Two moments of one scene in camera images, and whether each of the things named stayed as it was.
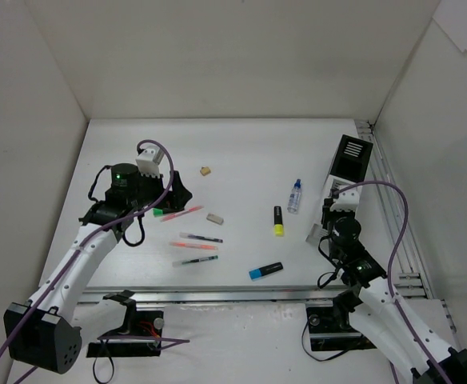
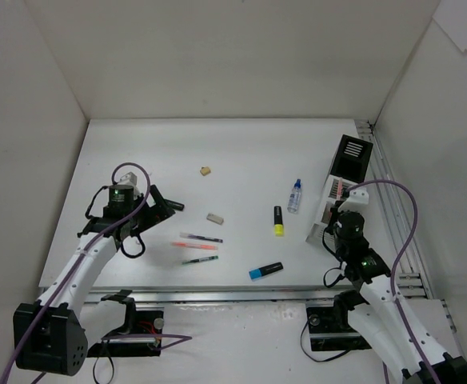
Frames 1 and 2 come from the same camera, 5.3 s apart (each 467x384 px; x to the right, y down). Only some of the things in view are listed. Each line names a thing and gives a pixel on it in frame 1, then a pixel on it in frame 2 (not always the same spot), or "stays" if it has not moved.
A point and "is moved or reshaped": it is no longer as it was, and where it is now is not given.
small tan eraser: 205,170 stays
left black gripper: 169,191 → 153,208
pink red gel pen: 171,215 is moved or reshaped
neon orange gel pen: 193,246 stays
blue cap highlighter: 261,271 stays
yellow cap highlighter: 278,226 stays
